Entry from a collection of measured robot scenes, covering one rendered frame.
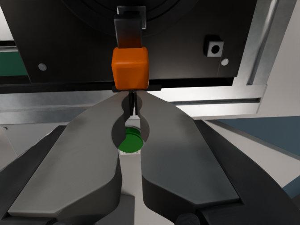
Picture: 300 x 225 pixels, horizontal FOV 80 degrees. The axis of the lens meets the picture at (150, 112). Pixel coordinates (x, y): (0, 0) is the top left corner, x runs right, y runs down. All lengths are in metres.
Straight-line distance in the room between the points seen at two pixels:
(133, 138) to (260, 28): 0.20
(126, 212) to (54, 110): 0.36
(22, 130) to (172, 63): 0.22
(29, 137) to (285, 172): 0.61
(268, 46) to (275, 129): 1.67
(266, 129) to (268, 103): 1.41
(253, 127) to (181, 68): 1.58
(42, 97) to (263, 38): 0.27
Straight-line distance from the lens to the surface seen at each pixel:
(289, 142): 2.10
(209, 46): 0.20
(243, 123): 1.70
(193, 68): 0.22
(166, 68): 0.21
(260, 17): 0.24
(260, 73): 0.27
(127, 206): 0.55
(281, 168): 0.62
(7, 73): 0.28
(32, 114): 0.28
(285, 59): 0.41
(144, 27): 0.17
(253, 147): 0.51
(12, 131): 0.31
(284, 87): 0.44
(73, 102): 0.25
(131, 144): 0.27
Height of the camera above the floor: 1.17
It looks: 57 degrees down
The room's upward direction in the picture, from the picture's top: 174 degrees clockwise
